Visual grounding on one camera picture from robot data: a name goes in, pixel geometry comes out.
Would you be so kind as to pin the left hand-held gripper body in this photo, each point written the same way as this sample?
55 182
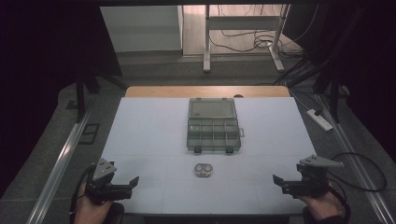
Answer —
104 189

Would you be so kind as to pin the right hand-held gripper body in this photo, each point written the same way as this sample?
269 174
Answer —
308 185

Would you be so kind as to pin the person's left hand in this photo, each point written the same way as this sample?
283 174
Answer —
88 211

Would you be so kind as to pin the person's right hand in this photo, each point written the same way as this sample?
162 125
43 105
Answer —
327 207

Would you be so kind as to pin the white table mat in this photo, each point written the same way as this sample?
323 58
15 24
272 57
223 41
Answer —
149 137

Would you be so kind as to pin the white power strip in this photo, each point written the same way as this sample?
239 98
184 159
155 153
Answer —
320 121

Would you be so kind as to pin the small grey two-well case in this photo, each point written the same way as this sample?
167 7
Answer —
203 170

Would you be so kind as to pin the black plug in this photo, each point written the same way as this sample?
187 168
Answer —
318 112

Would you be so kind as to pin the clear plastic compartment box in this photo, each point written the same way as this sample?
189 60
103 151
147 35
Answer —
213 130

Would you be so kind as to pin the black metal stand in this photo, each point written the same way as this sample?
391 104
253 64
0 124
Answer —
334 99
80 96

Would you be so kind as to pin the wooden table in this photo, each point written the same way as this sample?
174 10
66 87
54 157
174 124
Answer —
174 91

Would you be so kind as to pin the black curtain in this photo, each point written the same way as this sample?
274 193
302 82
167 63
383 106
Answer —
37 77
370 62

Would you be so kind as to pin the white cabinet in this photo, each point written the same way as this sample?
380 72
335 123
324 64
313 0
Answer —
140 28

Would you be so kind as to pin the aluminium floor rail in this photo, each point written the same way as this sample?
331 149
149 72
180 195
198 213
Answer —
358 168
59 165

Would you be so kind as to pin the black floor frame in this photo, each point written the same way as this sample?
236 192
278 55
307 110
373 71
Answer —
89 133

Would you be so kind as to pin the white desk frame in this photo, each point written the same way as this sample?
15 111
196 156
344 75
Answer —
243 22

